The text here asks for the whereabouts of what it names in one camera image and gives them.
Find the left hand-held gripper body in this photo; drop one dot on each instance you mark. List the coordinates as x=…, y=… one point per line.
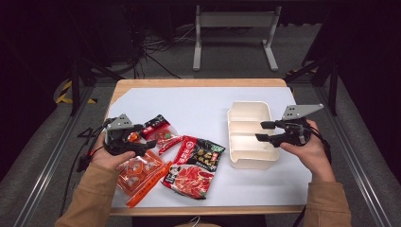
x=119, y=124

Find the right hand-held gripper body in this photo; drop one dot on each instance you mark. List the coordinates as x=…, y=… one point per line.
x=296, y=130

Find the small red snack packet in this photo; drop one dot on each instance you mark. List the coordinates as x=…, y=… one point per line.
x=162, y=134

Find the white divided plastic container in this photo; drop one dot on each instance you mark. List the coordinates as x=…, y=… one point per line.
x=246, y=151

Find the orange clear packet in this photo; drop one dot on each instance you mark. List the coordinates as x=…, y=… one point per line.
x=142, y=176

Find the large red and black packet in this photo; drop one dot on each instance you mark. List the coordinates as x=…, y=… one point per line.
x=195, y=170

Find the person's right hand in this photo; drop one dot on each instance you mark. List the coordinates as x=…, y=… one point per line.
x=315, y=157

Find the person's left hand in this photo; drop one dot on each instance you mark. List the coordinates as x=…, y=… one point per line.
x=105, y=159

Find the black metal stand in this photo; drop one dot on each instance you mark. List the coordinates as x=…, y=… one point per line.
x=332, y=88
x=75, y=88

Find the yellow and black floor tape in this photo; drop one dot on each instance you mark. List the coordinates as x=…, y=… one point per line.
x=63, y=97

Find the aluminium rail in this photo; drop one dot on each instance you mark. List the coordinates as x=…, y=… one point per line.
x=47, y=170
x=356, y=164

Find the white metal desk frame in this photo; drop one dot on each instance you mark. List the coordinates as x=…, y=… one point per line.
x=235, y=19

